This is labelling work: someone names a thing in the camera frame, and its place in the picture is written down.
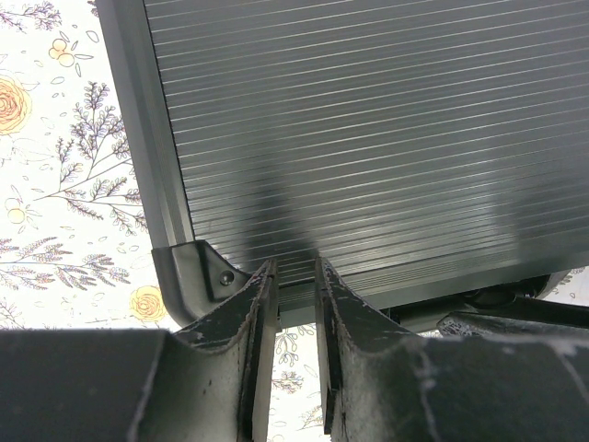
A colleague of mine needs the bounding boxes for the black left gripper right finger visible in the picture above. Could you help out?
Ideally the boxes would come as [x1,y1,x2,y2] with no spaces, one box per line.
[315,258,588,441]

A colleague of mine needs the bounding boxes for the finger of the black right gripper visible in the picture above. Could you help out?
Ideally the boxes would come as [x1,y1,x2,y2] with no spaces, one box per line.
[436,297,588,339]

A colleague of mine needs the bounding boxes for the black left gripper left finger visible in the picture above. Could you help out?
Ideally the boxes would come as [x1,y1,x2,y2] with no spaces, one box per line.
[1,261,278,441]

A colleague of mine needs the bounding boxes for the black poker set case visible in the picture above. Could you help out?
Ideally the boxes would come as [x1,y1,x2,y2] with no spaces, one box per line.
[97,1,588,332]

